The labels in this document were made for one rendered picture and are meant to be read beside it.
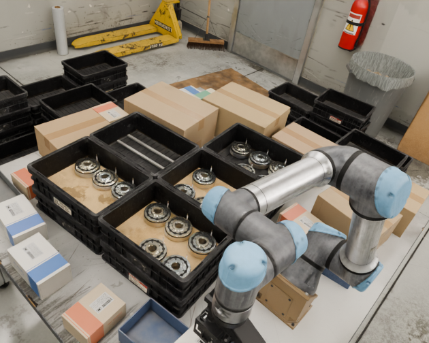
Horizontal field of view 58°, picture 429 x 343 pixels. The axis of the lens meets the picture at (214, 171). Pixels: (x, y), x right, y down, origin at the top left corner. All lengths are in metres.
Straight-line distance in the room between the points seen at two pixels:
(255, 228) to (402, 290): 2.14
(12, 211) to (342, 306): 1.31
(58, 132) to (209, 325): 1.34
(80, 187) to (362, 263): 1.10
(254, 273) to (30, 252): 1.04
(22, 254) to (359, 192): 1.13
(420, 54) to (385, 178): 3.19
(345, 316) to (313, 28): 3.35
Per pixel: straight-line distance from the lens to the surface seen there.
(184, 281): 1.25
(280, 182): 0.87
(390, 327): 2.61
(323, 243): 1.37
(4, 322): 2.35
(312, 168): 0.96
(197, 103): 2.12
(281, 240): 0.72
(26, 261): 1.52
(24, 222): 1.64
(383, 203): 0.99
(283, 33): 4.66
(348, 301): 1.66
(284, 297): 1.42
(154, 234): 1.49
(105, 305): 1.39
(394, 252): 1.93
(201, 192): 1.66
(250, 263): 0.64
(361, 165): 1.01
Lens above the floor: 1.96
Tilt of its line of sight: 40 degrees down
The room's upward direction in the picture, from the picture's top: 10 degrees clockwise
